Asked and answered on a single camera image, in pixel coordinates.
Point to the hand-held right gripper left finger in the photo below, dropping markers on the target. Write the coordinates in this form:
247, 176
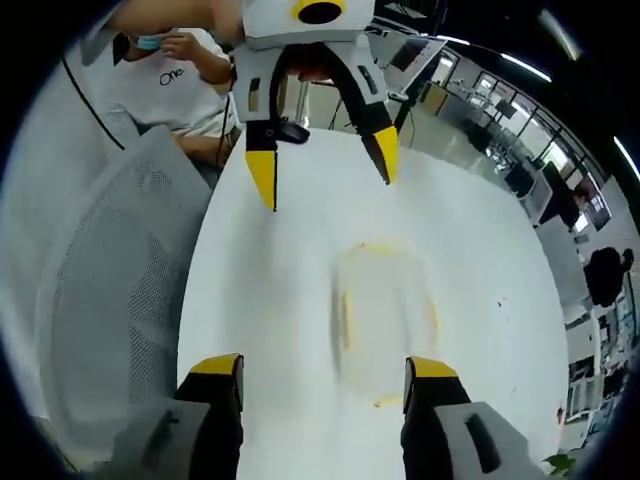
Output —
200, 425

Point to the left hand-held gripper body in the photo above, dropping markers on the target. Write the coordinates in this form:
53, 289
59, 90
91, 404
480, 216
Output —
270, 25

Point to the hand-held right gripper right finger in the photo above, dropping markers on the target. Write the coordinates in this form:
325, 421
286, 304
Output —
430, 430

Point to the clear plastic container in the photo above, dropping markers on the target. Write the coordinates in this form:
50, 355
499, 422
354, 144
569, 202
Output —
380, 320

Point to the black tripod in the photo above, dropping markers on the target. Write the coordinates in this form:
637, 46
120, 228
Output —
405, 120

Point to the small black device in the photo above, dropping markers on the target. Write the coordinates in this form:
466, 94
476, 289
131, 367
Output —
295, 132

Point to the beige cabinet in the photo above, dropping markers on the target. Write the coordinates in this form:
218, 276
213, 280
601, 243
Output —
435, 100

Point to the screen on stand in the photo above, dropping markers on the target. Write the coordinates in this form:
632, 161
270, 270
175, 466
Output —
415, 57

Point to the green potted plant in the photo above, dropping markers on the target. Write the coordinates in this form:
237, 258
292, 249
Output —
560, 465

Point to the grey mesh office chair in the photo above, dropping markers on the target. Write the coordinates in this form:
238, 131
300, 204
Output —
100, 275

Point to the ceiling light strip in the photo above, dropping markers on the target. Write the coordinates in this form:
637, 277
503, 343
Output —
557, 27
627, 155

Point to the dark wall monitor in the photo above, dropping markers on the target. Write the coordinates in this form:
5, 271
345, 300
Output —
600, 210

